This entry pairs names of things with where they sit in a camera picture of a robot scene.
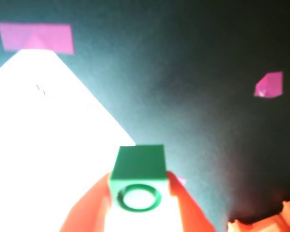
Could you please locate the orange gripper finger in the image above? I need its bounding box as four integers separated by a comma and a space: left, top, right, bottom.
59, 172, 114, 232
166, 170, 217, 232

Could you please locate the green cube with round hole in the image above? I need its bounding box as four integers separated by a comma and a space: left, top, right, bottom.
108, 144, 171, 214

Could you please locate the orange robot base part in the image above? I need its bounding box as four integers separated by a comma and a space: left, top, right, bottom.
226, 197, 290, 232

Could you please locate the white paper sheet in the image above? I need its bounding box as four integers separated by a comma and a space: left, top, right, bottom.
0, 49, 137, 232

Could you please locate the pink small block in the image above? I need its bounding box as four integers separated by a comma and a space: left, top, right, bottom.
253, 71, 284, 99

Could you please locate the large pink tape strip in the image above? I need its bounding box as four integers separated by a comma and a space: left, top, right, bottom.
0, 22, 75, 55

